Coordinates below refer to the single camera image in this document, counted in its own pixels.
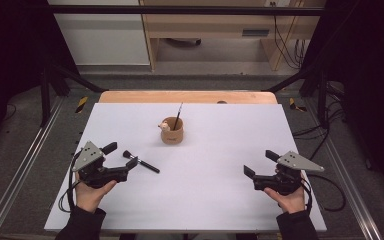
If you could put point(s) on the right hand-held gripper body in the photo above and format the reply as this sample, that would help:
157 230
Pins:
280 183

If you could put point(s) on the black metal stand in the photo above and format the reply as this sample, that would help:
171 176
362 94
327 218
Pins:
45 100
322 100

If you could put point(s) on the wooden table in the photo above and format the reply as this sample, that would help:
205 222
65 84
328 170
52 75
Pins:
166 97

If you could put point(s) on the white table cover board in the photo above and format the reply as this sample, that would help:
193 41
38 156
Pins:
193 200

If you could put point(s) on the black horizontal frame bar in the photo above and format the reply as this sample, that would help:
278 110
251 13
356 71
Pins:
180 10

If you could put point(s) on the aluminium rail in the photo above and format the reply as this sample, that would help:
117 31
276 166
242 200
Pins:
341 168
20 173

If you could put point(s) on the person's right hand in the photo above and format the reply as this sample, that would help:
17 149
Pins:
291 202

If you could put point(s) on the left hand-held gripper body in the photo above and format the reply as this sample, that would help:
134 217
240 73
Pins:
100 175

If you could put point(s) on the black curtain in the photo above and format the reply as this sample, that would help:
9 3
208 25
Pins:
370 83
10 66

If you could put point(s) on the black makeup brush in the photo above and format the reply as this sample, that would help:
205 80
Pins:
148 165

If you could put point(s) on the thin black brush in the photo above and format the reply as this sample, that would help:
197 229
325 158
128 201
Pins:
178 116

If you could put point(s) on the wooden desk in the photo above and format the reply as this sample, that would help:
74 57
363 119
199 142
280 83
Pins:
213 25

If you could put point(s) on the white cabinet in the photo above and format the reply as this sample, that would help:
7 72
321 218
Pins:
103 40

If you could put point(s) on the yellow black tape strip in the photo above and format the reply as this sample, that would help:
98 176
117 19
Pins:
295 105
81 104

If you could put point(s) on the brown cup with animal figure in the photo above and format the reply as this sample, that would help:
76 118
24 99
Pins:
172 135

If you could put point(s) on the person's left hand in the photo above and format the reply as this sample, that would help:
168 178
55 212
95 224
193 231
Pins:
90 198

